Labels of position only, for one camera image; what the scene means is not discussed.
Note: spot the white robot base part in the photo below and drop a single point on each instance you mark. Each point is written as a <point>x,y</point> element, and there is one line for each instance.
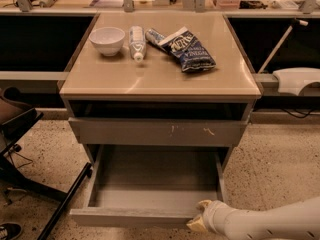
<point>294,80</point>

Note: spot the clear plastic water bottle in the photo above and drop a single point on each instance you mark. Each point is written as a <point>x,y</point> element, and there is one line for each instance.
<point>137,43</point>

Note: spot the blue vinegar chip bag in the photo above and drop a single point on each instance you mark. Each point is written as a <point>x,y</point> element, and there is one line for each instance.
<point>185,47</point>

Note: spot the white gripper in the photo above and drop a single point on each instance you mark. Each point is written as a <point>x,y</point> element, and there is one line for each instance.
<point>213,214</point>

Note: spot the grey drawer cabinet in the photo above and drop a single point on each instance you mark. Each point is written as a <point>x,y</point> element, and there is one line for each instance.
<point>117,87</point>

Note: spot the grey top drawer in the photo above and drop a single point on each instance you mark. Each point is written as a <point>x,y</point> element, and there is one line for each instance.
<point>160,132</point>

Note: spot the black sneaker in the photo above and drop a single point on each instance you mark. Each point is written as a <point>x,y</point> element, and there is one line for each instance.
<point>10,231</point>

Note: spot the white bowl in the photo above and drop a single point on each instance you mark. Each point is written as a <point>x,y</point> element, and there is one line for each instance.
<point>107,40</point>

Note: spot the grey drawer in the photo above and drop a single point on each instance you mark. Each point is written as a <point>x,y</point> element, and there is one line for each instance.
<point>160,132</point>
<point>151,186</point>

